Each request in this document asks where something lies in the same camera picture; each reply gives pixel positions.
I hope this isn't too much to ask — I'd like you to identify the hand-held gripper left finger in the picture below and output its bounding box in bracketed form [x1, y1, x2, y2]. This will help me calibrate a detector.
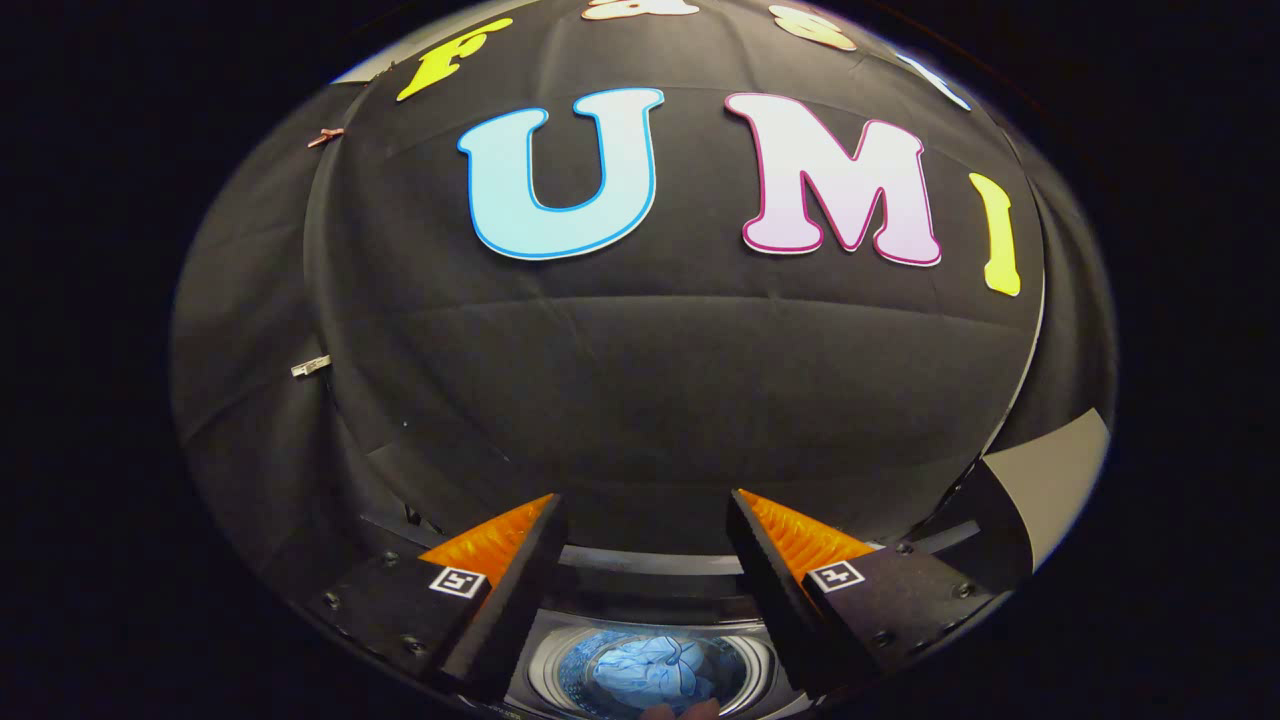
[300, 492, 569, 704]

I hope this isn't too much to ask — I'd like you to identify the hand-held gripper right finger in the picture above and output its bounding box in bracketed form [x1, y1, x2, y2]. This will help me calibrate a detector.
[727, 488, 999, 698]

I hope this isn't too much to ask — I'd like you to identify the grey washing machine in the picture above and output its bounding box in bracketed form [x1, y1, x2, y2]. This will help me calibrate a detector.
[505, 520, 986, 720]

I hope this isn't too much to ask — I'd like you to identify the light blue shirt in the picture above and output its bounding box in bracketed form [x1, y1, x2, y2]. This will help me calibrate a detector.
[590, 635, 716, 711]

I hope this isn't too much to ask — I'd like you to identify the black backdrop cloth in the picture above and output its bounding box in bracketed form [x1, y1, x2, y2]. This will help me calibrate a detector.
[170, 0, 1116, 601]

